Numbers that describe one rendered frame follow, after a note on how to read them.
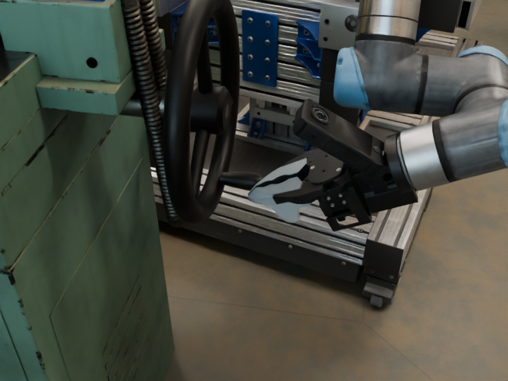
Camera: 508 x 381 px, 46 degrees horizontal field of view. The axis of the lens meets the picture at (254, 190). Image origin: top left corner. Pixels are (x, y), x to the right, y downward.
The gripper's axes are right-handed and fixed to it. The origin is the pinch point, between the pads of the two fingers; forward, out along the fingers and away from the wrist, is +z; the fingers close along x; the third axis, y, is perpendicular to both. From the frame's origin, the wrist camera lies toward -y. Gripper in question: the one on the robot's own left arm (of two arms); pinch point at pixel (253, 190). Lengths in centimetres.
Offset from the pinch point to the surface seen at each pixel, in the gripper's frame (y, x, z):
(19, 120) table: -24.8, -10.8, 13.3
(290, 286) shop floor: 64, 45, 34
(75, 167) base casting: -13.2, -2.4, 19.7
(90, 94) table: -22.8, -6.2, 7.1
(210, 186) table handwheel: -2.1, 0.8, 5.9
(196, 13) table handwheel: -24.5, -1.1, -6.7
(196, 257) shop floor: 51, 51, 59
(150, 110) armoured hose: -16.1, -0.7, 5.7
